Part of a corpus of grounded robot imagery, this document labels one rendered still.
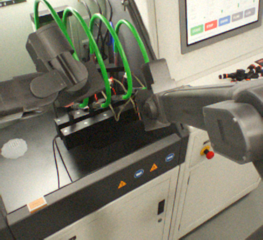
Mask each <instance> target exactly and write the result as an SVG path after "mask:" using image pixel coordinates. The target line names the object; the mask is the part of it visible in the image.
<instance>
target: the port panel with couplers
mask: <svg viewBox="0 0 263 240"><path fill-rule="evenodd" d="M82 1H85V2H86V5H87V6H88V7H89V9H90V13H91V16H93V15H94V14H95V13H99V10H98V7H97V6H96V3H95V1H94V0H73V2H74V7H75V9H76V10H77V12H78V13H79V14H80V15H81V17H82V18H83V19H84V21H85V23H86V24H87V26H88V27H89V26H90V18H89V13H88V12H87V9H86V7H85V6H84V4H83V3H82ZM97 2H98V4H99V6H100V8H101V10H102V15H103V16H104V17H105V18H106V14H105V5H104V0H97ZM99 22H100V19H99V18H96V19H95V22H94V25H93V38H94V40H95V41H96V40H97V33H98V28H97V26H96V25H95V24H96V23H97V24H98V25H99ZM76 23H77V31H78V40H79V47H80V56H81V57H82V58H84V57H86V56H87V53H88V50H87V49H88V46H89V38H88V37H87V34H86V32H85V31H84V28H83V26H82V25H81V24H80V22H79V21H78V19H77V17H76ZM101 33H102V36H103V38H104V35H105V33H106V25H105V24H104V23H103V21H102V27H101ZM106 42H108V41H107V37H106V40H105V43H104V50H108V48H107V45H106ZM101 46H102V41H101V38H100V36H99V40H98V44H97V47H98V49H99V51H100V48H101Z"/></svg>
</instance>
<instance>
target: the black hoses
mask: <svg viewBox="0 0 263 240"><path fill-rule="evenodd" d="M94 1H95V3H96V6H97V7H98V10H99V13H100V14H102V10H101V8H100V6H99V4H98V2H97V0H94ZM106 1H107V3H108V6H109V10H110V16H109V21H111V20H112V7H111V5H110V3H109V0H106ZM82 3H83V4H84V6H85V7H86V9H87V12H88V13H89V18H90V19H91V17H92V16H91V13H90V9H89V7H88V6H87V5H86V2H85V1H82ZM95 25H96V26H97V28H98V33H97V40H96V44H98V40H99V36H100V38H101V41H102V46H101V48H100V54H102V59H103V60H106V59H107V58H108V56H107V55H106V54H105V52H104V43H105V40H106V37H107V34H108V32H109V30H108V28H107V29H106V33H105V35H104V38H103V36H102V33H101V27H102V20H101V19H100V22H99V25H98V24H97V23H96V24H95ZM87 50H88V53H87V61H86V59H85V58H83V59H82V60H83V61H85V63H86V62H88V61H90V44H89V46H88V49H87ZM104 56H105V58H103V57H104Z"/></svg>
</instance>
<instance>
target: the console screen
mask: <svg viewBox="0 0 263 240"><path fill-rule="evenodd" d="M178 3H179V25H180V45H181V54H182V55H183V54H186V53H188V52H191V51H193V50H197V49H200V48H203V47H205V46H208V45H210V44H212V43H217V42H219V41H222V40H224V39H227V38H230V37H232V36H234V35H239V34H241V33H244V32H246V31H249V30H251V29H254V28H257V27H259V26H261V25H262V13H263V0H178Z"/></svg>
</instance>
